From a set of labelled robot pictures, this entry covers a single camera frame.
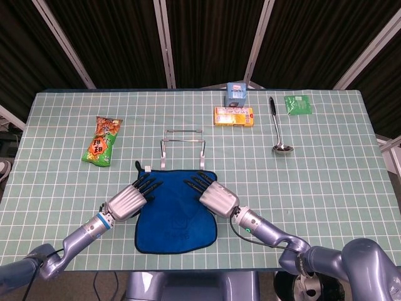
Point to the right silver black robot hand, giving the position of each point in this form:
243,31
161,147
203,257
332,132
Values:
219,199

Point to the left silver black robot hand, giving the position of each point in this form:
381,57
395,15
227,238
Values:
127,203

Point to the blue towel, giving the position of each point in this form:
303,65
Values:
175,229

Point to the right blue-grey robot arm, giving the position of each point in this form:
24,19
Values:
329,260

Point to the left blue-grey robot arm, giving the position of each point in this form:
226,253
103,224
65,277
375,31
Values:
75,239

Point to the green grid table mat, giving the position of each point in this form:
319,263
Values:
282,188

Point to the green orange snack bag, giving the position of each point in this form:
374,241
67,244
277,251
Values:
100,144

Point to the yellow flat box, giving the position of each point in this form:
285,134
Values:
233,116

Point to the blue-grey robot torso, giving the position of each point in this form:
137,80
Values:
188,287

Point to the light blue carton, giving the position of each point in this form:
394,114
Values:
235,94

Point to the green packet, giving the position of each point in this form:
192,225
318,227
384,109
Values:
298,105

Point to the aluminium frame post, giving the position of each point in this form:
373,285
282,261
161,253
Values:
166,47
366,53
257,44
62,44

